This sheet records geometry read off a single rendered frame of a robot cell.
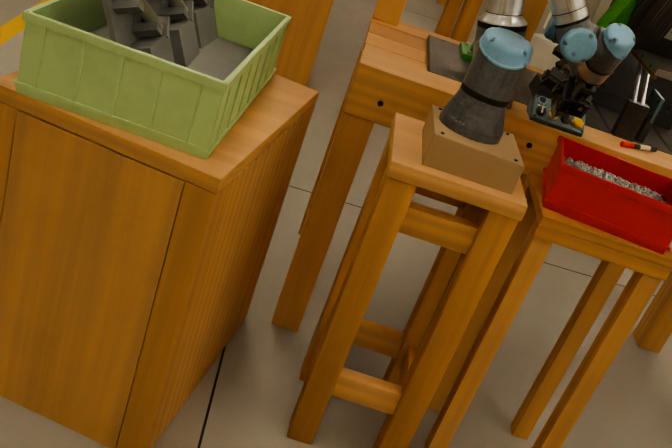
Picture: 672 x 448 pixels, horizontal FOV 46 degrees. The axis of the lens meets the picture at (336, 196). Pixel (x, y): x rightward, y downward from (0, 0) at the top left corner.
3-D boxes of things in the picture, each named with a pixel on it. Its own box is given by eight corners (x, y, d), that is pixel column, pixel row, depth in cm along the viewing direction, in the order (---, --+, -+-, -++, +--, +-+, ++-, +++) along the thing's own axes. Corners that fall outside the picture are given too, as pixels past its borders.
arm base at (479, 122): (504, 151, 180) (523, 112, 176) (442, 129, 178) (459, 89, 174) (493, 127, 194) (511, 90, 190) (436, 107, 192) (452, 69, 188)
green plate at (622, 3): (609, 70, 229) (660, 9, 221) (586, 54, 228) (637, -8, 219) (601, 58, 240) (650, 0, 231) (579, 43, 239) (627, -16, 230)
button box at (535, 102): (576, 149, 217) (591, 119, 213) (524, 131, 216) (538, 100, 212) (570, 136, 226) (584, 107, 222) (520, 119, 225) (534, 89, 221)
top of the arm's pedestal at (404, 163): (521, 222, 177) (528, 207, 175) (385, 176, 176) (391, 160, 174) (507, 165, 206) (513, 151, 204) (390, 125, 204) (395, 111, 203)
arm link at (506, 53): (461, 87, 176) (486, 29, 171) (463, 73, 189) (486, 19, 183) (511, 107, 176) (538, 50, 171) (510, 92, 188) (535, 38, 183)
